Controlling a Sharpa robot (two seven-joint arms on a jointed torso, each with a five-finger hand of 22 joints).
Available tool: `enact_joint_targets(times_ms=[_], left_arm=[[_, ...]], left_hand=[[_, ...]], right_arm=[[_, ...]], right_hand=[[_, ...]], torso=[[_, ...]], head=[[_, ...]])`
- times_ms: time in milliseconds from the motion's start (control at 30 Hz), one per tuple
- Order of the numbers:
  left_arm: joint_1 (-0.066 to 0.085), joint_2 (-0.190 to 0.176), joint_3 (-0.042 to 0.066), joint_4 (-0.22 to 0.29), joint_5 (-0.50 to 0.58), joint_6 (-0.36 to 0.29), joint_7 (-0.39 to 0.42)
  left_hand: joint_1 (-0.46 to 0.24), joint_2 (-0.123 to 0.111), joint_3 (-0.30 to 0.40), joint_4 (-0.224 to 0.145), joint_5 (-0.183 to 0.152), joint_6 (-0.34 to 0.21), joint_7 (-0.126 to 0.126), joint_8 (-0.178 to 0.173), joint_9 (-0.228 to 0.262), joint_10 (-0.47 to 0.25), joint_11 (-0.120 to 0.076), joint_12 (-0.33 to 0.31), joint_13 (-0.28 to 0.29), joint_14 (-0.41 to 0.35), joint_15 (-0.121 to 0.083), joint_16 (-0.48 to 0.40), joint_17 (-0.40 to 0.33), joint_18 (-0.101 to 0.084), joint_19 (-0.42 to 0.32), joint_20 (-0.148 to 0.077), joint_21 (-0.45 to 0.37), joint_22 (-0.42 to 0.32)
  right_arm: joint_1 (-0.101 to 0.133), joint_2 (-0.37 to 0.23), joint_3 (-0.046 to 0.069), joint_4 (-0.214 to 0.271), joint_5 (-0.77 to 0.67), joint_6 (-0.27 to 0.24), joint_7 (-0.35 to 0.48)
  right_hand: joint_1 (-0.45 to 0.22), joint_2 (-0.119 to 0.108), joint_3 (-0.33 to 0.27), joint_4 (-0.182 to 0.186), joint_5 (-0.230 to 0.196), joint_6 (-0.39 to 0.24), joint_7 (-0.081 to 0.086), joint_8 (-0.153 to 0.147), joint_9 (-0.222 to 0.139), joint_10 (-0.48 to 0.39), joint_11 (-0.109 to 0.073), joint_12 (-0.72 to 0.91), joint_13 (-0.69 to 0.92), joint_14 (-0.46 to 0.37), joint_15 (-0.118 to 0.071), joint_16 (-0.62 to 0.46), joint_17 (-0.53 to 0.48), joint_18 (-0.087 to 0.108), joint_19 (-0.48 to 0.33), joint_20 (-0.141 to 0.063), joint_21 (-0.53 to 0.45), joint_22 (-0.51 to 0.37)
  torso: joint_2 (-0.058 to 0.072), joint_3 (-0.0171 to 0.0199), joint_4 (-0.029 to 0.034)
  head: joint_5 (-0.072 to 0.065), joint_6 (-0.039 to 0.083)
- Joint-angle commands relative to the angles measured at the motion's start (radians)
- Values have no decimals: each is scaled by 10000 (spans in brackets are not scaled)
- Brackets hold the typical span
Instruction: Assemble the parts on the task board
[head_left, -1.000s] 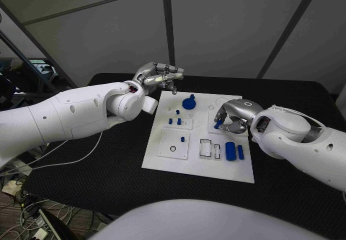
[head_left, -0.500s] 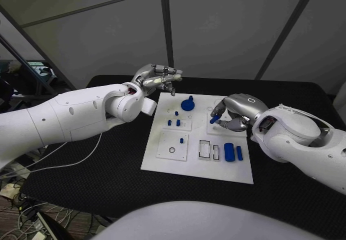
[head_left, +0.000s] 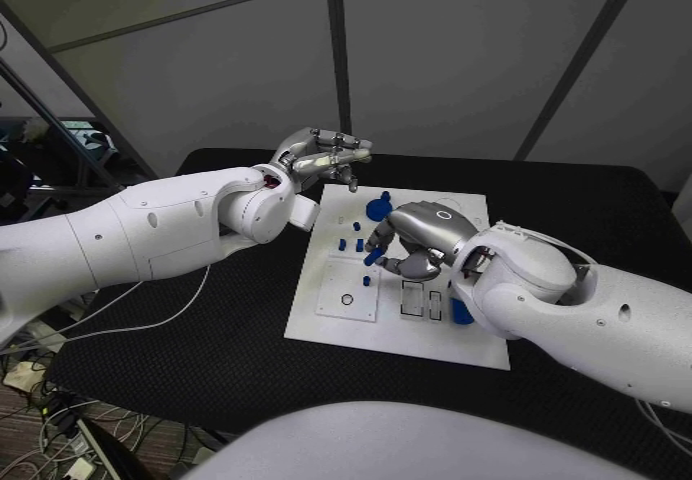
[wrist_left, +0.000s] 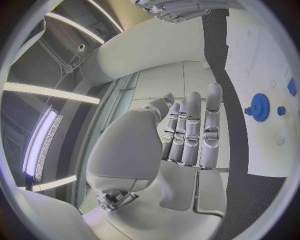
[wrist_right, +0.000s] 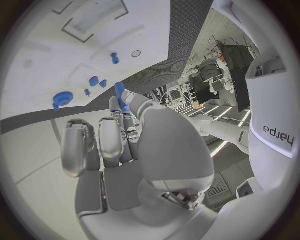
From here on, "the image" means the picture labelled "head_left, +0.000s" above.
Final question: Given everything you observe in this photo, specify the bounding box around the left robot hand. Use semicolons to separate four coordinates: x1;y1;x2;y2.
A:
268;127;375;194

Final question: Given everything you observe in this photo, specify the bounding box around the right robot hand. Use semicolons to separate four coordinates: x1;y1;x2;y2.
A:
364;200;482;282

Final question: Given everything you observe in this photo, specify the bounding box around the white task board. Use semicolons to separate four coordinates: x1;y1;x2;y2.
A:
284;183;513;372

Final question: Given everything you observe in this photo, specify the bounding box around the blue gear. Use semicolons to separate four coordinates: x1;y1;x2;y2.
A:
365;198;394;222

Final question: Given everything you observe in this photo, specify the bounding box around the blue long cylinder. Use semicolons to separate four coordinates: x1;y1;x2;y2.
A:
450;297;477;326

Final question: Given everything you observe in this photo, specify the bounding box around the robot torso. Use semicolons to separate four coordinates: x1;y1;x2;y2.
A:
180;400;653;480

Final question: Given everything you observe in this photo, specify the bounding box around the black stand leg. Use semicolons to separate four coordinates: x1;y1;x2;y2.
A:
74;415;146;480

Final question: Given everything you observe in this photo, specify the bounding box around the white cable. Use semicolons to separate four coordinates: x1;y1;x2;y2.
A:
0;264;214;357
0;280;147;352
496;220;600;266
633;398;692;449

